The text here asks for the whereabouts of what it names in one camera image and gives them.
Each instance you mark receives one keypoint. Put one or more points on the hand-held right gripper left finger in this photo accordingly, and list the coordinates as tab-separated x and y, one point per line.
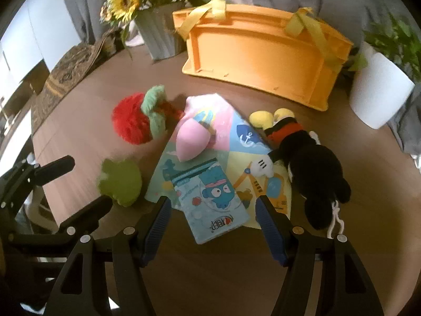
154	230

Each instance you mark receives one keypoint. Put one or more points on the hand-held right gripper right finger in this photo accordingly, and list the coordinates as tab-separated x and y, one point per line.
271	233

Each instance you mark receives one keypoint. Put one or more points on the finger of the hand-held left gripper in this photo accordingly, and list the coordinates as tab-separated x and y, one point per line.
95	207
56	166

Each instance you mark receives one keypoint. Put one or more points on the green plush toy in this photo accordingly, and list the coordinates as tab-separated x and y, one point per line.
120	181

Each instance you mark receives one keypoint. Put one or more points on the blue cartoon tissue packet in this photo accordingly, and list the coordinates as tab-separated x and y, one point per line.
210	204

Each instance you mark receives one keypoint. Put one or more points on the black mouse plush toy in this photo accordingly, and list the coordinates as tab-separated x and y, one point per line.
312	164

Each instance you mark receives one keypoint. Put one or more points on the red plush strawberry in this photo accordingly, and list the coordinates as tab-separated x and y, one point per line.
131	118

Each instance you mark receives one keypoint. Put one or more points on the pink makeup sponge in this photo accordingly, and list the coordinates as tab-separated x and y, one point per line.
192	138

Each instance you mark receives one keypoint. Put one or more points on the colourful printed cloth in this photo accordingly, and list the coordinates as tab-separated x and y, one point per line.
223	121

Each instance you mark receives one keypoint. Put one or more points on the orange plastic crate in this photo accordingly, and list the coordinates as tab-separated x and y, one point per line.
256	56

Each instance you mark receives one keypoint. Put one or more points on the white chair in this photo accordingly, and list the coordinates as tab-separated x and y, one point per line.
36	214

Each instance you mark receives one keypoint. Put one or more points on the brown patterned cloth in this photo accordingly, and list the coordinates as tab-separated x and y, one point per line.
72	65

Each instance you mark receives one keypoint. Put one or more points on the narrow grey curtain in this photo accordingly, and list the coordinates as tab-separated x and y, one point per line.
85	3

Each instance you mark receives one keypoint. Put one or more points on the grey ribbed vase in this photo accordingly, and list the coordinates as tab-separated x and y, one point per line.
158	33

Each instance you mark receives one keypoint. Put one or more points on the white plant pot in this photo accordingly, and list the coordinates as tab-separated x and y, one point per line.
378	89

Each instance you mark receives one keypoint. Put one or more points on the artificial sunflower bouquet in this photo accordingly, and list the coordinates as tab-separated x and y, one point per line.
126	0

